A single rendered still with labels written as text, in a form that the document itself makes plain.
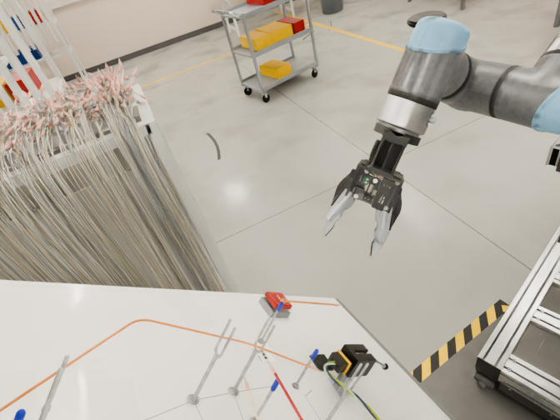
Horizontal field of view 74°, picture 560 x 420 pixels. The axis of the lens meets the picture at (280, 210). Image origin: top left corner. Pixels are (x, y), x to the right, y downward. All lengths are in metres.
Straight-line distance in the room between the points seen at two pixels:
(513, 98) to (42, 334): 0.73
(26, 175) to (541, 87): 1.02
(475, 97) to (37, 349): 0.71
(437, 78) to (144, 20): 8.07
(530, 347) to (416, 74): 1.49
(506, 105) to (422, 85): 0.12
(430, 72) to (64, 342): 0.63
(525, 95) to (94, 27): 8.16
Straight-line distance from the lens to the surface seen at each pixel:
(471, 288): 2.27
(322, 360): 0.82
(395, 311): 2.14
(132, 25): 8.49
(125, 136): 0.99
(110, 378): 0.60
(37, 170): 1.04
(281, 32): 4.57
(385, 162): 0.55
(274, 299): 0.87
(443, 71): 0.57
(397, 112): 0.56
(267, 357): 0.75
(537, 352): 1.88
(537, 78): 0.61
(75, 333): 0.65
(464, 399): 1.96
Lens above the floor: 1.79
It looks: 39 degrees down
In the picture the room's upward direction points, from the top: 16 degrees counter-clockwise
